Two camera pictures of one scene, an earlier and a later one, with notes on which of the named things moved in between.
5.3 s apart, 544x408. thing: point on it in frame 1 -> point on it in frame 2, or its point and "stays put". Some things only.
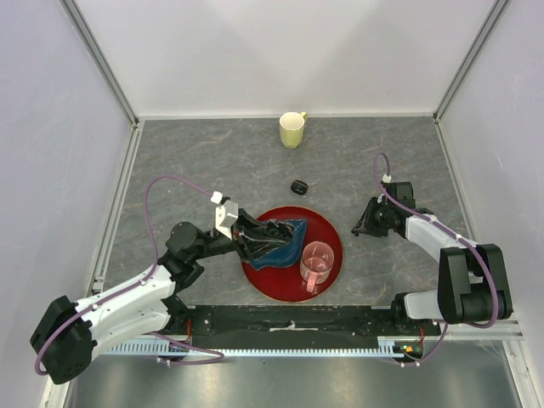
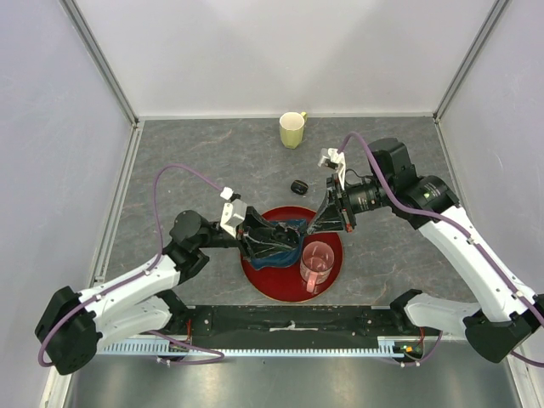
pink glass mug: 316,264 stays put
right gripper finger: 367,213 -> 330,217
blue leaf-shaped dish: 287,254 stays put
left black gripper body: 244,243 stays put
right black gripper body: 381,218 -> 349,220
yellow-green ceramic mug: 291,124 stays put
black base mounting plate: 300,326 stays put
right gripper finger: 363,226 -> 330,218
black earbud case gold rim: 299,187 stays put
